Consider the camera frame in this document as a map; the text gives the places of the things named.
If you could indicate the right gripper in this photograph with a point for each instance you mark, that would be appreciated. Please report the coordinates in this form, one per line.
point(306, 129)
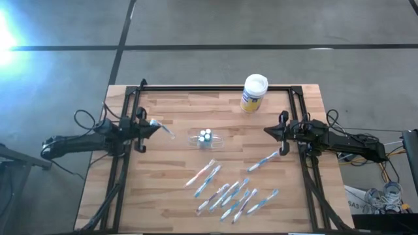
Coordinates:
point(298, 132)

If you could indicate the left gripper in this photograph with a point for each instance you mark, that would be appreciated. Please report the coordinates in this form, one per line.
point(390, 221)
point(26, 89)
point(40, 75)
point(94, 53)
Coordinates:
point(129, 130)

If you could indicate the small blue mouthwash bottle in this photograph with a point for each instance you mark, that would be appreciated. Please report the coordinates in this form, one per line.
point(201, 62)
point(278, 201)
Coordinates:
point(201, 138)
point(208, 137)
point(208, 131)
point(202, 132)

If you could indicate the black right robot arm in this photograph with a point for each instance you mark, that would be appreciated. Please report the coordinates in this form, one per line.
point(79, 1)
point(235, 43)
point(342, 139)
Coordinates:
point(352, 143)

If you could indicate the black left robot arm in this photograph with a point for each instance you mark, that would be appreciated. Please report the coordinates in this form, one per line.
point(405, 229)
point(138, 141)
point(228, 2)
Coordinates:
point(78, 143)

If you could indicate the Lysol wipes canister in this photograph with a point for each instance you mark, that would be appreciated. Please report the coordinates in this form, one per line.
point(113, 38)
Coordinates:
point(254, 94)

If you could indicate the clear plastic organizer holder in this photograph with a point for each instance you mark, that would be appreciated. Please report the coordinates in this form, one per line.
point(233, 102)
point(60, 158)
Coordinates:
point(217, 142)

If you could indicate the pile of blue toothbrushes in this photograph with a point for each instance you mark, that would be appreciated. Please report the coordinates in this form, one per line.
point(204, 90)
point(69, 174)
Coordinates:
point(244, 206)

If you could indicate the white paper sign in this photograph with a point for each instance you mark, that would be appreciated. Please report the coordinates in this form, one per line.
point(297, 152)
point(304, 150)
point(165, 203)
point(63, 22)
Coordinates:
point(354, 204)

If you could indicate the person's shoe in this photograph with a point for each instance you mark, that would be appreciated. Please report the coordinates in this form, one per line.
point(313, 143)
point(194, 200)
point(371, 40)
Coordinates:
point(392, 192)
point(374, 197)

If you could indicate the black floor stand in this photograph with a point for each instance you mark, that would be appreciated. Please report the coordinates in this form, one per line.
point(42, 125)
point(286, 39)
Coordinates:
point(23, 159)

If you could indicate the black side desk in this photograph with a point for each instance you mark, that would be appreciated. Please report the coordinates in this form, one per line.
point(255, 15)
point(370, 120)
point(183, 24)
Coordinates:
point(412, 156)

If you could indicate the black floor case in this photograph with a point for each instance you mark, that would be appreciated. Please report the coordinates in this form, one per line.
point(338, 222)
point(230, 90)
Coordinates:
point(385, 225)

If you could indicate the black metal rig frame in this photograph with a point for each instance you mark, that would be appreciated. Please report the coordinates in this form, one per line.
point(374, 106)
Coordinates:
point(212, 88)

